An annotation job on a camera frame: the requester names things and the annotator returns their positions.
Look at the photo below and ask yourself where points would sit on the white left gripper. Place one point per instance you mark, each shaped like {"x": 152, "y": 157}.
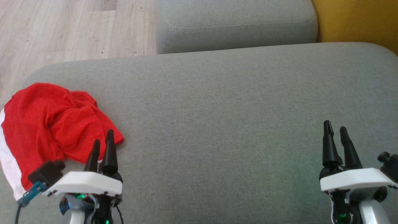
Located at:
{"x": 90, "y": 183}

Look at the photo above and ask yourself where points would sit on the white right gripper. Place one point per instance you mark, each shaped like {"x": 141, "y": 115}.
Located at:
{"x": 354, "y": 179}

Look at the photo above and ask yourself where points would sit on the red shorts with white stripe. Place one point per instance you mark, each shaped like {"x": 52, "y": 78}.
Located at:
{"x": 40, "y": 118}

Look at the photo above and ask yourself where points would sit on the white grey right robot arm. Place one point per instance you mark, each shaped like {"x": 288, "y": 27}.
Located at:
{"x": 370, "y": 211}

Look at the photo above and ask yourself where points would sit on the grey fabric sofa seat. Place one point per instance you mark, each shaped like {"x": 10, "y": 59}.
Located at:
{"x": 217, "y": 124}

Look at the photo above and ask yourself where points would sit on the yellow cushion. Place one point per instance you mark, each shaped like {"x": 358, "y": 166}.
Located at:
{"x": 357, "y": 18}

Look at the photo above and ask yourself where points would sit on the grey fabric sofa back cushion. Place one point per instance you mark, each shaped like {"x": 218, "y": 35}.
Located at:
{"x": 233, "y": 18}

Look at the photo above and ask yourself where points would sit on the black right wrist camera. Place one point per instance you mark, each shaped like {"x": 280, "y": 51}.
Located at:
{"x": 391, "y": 165}

